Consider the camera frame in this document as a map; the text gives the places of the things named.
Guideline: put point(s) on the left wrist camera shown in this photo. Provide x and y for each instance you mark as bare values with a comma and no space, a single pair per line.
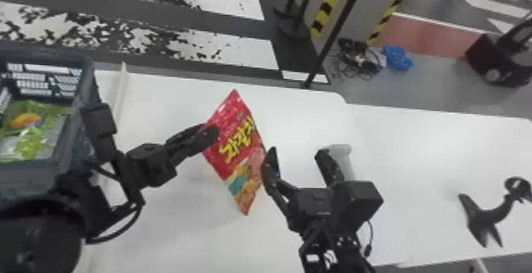
99,130

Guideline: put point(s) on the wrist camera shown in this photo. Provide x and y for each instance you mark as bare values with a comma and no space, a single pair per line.
359,202
99,130

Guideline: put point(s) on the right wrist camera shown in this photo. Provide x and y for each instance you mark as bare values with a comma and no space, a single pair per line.
359,202

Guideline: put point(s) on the green snack packet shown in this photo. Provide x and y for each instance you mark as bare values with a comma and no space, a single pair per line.
37,137

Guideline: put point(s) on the yellow black striped post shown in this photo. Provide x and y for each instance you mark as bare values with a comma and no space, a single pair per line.
328,4

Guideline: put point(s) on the red snack packet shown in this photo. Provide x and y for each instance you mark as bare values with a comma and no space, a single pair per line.
235,150

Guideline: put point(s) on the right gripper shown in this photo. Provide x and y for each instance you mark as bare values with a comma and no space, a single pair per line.
313,208

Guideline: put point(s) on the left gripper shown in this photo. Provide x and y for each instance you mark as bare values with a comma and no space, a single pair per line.
151,164

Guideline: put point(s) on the green basket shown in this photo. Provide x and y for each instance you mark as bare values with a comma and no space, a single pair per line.
77,133

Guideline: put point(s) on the blue cloth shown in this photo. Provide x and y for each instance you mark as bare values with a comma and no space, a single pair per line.
397,57

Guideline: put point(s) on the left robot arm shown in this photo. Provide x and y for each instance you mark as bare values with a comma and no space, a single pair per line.
37,237

